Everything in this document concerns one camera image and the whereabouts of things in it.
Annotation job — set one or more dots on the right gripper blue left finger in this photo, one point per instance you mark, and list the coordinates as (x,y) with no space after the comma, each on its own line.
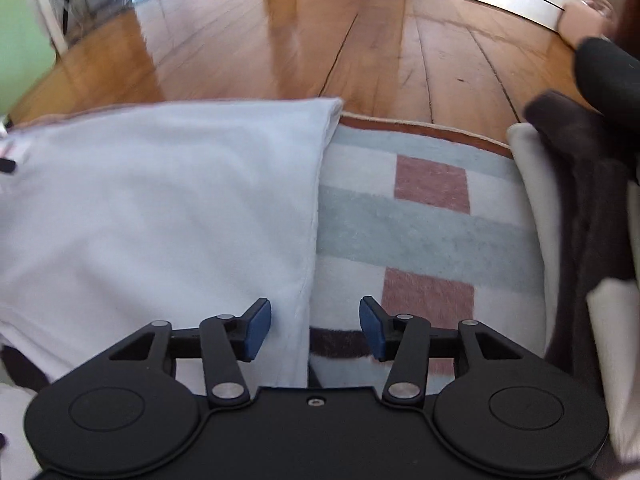
(226,340)

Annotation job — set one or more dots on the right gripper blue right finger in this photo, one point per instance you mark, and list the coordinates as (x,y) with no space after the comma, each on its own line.
(404,340)

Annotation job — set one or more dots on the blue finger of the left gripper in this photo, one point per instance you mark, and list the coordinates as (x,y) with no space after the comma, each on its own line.
(7,166)

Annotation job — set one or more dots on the white sweatshirt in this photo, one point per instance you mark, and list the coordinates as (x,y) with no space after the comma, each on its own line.
(177,212)

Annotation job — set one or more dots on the striped floor rug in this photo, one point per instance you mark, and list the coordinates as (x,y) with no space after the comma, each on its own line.
(427,228)

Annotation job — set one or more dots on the white folded garment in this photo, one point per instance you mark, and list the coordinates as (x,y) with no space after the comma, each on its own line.
(613,305)

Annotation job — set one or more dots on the dark brown folded garment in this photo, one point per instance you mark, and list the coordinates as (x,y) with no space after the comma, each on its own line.
(594,240)

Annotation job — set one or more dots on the pink handbag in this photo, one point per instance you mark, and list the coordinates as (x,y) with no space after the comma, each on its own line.
(583,19)

